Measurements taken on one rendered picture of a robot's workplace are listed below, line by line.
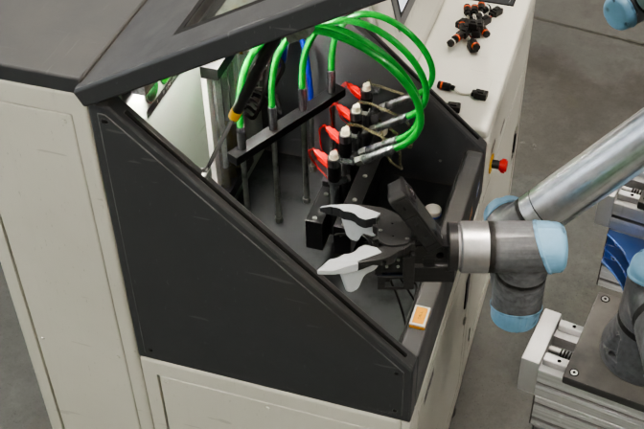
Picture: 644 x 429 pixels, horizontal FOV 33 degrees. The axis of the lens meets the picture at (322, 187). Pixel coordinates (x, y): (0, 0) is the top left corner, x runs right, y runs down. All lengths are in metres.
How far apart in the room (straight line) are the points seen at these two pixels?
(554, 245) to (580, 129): 2.60
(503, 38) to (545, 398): 1.07
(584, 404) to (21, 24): 1.21
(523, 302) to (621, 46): 3.07
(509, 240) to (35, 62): 0.84
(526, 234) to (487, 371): 1.75
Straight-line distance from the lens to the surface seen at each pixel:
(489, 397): 3.20
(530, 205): 1.67
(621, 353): 1.93
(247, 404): 2.28
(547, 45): 4.55
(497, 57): 2.73
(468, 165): 2.45
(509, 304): 1.61
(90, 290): 2.20
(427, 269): 1.56
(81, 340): 2.34
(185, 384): 2.31
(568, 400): 2.06
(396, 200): 1.48
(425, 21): 2.77
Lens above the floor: 2.54
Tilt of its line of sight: 42 degrees down
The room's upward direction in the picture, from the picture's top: 1 degrees counter-clockwise
